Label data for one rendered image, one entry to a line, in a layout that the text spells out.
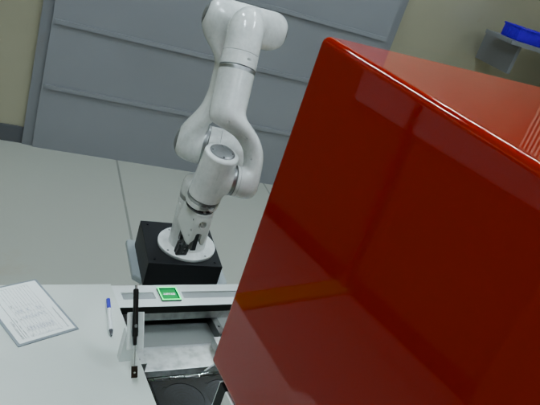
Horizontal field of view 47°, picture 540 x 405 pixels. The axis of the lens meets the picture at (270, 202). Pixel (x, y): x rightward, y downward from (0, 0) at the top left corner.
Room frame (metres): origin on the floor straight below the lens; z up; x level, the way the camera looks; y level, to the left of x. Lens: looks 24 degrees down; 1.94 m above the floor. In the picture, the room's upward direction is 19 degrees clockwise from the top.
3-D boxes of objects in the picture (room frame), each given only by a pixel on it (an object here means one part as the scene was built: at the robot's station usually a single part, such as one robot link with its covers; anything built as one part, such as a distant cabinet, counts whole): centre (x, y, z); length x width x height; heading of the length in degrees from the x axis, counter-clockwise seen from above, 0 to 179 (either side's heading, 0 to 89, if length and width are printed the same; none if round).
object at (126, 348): (1.10, 0.19, 1.03); 0.06 x 0.04 x 0.13; 34
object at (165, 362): (1.31, 0.05, 0.87); 0.36 x 0.08 x 0.03; 124
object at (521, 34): (5.16, -1.45, 1.72); 0.31 x 0.22 x 0.10; 115
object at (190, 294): (1.49, 0.07, 0.89); 0.55 x 0.09 x 0.14; 124
